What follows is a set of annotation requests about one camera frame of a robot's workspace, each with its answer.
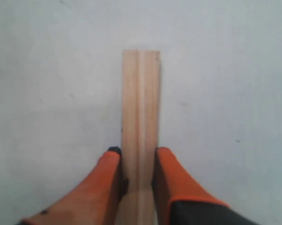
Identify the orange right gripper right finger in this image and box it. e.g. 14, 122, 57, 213
153, 147, 254, 225

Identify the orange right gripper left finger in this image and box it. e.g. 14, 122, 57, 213
20, 147, 122, 225

